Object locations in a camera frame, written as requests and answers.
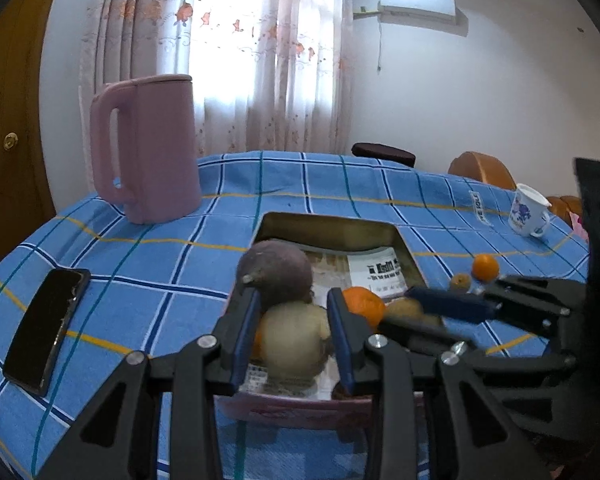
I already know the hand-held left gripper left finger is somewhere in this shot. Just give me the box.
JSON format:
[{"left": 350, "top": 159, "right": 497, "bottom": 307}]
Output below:
[{"left": 35, "top": 287, "right": 263, "bottom": 480}]

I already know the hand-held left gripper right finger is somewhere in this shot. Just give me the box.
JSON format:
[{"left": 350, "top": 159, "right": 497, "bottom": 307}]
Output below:
[{"left": 326, "top": 287, "right": 551, "bottom": 480}]

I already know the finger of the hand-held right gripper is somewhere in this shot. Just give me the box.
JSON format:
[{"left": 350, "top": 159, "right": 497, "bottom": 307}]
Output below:
[
  {"left": 378, "top": 316, "right": 576, "bottom": 376},
  {"left": 405, "top": 276, "right": 588, "bottom": 333}
]

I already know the pale beige longan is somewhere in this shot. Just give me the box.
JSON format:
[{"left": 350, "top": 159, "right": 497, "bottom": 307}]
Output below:
[{"left": 258, "top": 302, "right": 332, "bottom": 378}]

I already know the purple passion fruit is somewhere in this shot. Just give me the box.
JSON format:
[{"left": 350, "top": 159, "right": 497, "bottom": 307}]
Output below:
[{"left": 236, "top": 240, "right": 314, "bottom": 308}]

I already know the rectangular metal tin box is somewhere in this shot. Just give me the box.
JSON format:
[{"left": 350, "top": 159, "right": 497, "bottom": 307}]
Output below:
[{"left": 215, "top": 211, "right": 426, "bottom": 428}]

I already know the printed paper sheet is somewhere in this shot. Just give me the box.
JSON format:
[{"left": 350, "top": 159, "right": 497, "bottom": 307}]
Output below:
[{"left": 245, "top": 246, "right": 410, "bottom": 401}]

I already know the white mug with blue flowers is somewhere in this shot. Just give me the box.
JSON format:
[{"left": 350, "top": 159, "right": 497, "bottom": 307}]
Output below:
[{"left": 508, "top": 183, "right": 552, "bottom": 238}]

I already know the blue checked tablecloth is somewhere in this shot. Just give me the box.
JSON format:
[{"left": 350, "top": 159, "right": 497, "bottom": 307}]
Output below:
[{"left": 0, "top": 150, "right": 596, "bottom": 480}]

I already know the brown leather armchair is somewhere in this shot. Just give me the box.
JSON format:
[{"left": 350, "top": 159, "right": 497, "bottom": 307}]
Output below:
[{"left": 448, "top": 151, "right": 517, "bottom": 191}]

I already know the dark round stool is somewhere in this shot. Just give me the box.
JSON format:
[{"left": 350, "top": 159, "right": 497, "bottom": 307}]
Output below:
[{"left": 351, "top": 143, "right": 417, "bottom": 168}]

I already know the black smartphone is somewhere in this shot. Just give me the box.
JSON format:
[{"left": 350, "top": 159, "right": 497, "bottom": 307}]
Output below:
[{"left": 2, "top": 268, "right": 92, "bottom": 397}]

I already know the pink plastic kettle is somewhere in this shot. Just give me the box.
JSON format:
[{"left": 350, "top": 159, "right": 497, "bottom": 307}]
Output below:
[{"left": 90, "top": 74, "right": 202, "bottom": 225}]

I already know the sheer floral curtain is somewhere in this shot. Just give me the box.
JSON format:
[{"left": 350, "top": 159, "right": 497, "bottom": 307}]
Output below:
[{"left": 80, "top": 0, "right": 356, "bottom": 161}]

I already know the brown wooden door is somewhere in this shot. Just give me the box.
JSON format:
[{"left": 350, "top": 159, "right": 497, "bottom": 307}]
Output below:
[{"left": 0, "top": 0, "right": 56, "bottom": 281}]

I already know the white wall air conditioner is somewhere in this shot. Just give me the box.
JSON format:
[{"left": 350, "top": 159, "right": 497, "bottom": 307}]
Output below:
[{"left": 377, "top": 0, "right": 457, "bottom": 23}]

